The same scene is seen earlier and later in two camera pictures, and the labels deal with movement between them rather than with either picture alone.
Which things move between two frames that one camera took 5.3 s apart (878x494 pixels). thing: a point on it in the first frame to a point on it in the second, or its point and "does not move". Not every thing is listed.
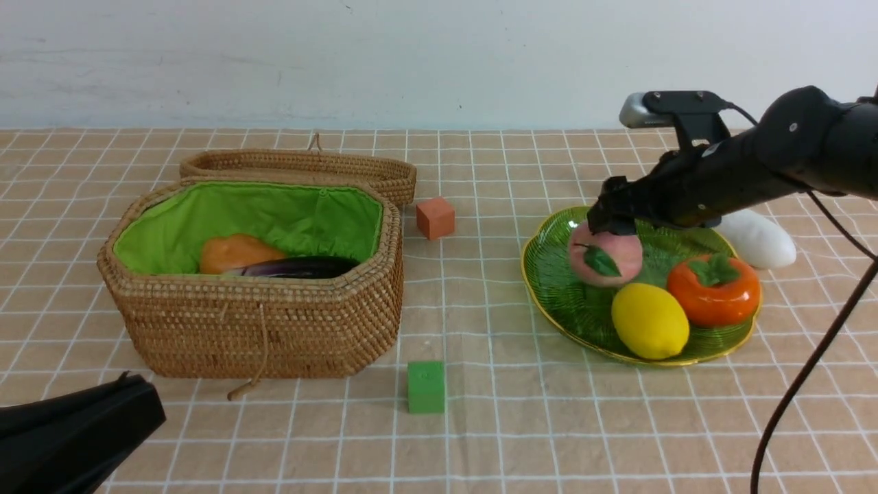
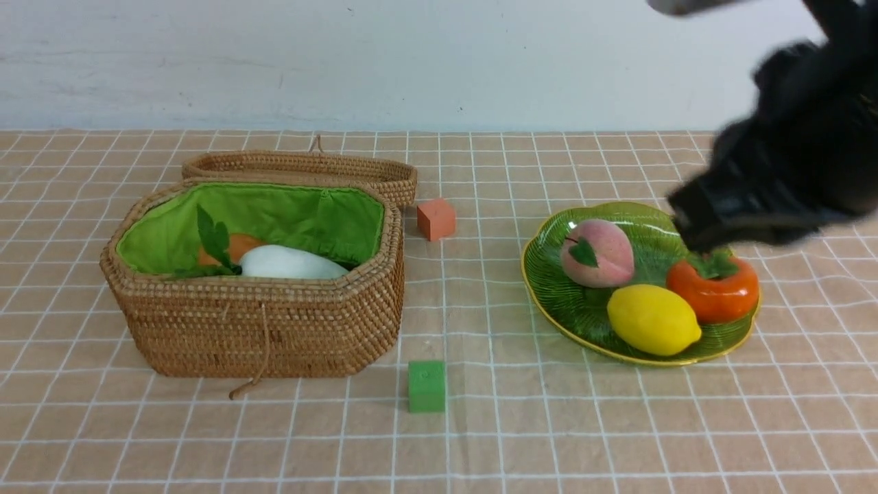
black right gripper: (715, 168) to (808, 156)
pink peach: (604, 258) does not move
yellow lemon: (649, 321) does not move
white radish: (757, 240) to (267, 261)
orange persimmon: (717, 291) does not move
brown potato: (220, 254) does not move
